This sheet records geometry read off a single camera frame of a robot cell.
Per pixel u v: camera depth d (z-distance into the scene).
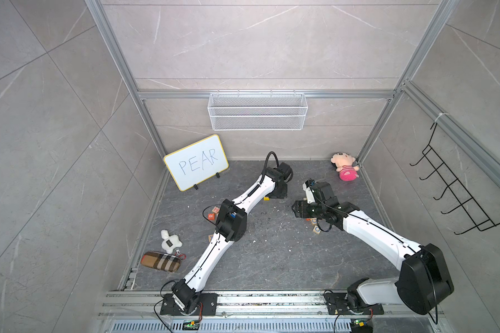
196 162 1.03
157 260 0.82
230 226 0.66
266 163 0.79
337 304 0.73
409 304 0.45
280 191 0.90
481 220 0.59
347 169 1.09
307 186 0.79
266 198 1.00
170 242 0.85
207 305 0.73
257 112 1.00
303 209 0.75
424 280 0.41
